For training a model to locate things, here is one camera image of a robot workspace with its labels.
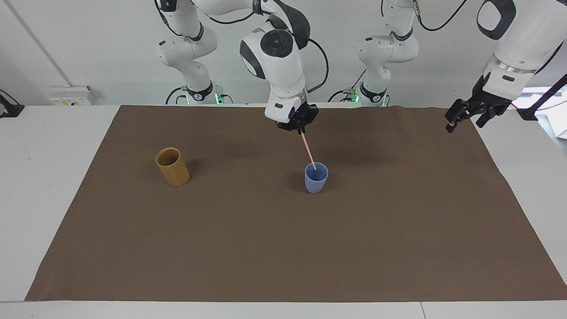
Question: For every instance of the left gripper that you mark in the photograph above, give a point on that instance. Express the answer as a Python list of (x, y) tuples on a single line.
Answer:
[(491, 101)]

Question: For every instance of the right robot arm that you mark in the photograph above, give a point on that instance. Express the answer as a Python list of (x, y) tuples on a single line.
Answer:
[(279, 66)]

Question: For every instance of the brown wooden cup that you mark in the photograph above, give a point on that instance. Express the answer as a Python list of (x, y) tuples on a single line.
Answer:
[(173, 170)]

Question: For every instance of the blue cup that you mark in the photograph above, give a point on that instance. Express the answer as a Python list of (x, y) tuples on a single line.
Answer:
[(316, 180)]

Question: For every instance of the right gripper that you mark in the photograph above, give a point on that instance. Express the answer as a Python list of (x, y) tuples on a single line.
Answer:
[(300, 115)]

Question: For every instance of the pink chopstick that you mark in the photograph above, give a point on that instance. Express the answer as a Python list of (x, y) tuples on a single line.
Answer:
[(308, 153)]

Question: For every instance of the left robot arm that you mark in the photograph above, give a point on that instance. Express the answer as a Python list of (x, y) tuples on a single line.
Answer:
[(387, 48)]

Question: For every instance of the white wall socket box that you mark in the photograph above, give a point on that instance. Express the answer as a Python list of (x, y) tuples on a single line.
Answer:
[(71, 95)]

